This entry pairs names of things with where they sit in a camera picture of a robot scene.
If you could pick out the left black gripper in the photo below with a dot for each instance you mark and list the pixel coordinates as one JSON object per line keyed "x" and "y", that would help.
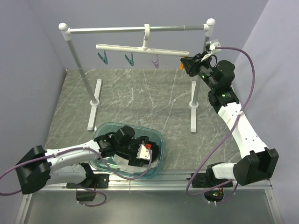
{"x": 132, "y": 160}

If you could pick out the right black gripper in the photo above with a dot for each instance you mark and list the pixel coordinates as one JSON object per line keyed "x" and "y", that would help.
{"x": 190, "y": 63}

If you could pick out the white plastic clip hanger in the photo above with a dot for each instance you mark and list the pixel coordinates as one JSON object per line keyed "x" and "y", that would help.
{"x": 144, "y": 49}

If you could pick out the black underwear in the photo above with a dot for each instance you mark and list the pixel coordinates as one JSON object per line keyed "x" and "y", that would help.
{"x": 156, "y": 150}

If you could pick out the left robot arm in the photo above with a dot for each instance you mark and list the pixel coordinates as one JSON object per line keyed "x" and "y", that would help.
{"x": 40, "y": 167}

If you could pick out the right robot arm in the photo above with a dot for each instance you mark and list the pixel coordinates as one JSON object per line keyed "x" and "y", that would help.
{"x": 257, "y": 162}

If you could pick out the white cloth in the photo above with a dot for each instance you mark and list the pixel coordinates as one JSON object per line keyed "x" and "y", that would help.
{"x": 121, "y": 165}

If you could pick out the translucent teal plastic basin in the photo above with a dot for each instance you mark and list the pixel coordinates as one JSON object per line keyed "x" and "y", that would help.
{"x": 139, "y": 131}

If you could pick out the purple clothespin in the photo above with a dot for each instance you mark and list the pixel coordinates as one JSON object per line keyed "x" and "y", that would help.
{"x": 155, "y": 62}

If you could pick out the white metal drying rack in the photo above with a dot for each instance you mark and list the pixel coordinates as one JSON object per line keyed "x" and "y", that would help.
{"x": 67, "y": 33}

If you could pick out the teal clothespin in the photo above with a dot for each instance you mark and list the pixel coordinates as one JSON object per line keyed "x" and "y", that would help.
{"x": 130, "y": 59}
{"x": 103, "y": 57}

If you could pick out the teal clothespin far left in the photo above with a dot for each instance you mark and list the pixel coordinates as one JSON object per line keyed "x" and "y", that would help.
{"x": 103, "y": 57}

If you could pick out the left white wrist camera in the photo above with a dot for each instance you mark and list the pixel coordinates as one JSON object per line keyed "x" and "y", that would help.
{"x": 143, "y": 153}

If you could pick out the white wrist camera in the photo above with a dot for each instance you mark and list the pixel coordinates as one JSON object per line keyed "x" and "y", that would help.
{"x": 211, "y": 49}
{"x": 143, "y": 153}

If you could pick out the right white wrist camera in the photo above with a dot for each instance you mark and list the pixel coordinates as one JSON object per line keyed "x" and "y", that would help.
{"x": 211, "y": 49}

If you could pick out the aluminium mounting rail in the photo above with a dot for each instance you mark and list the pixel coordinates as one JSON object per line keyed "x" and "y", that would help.
{"x": 164, "y": 180}

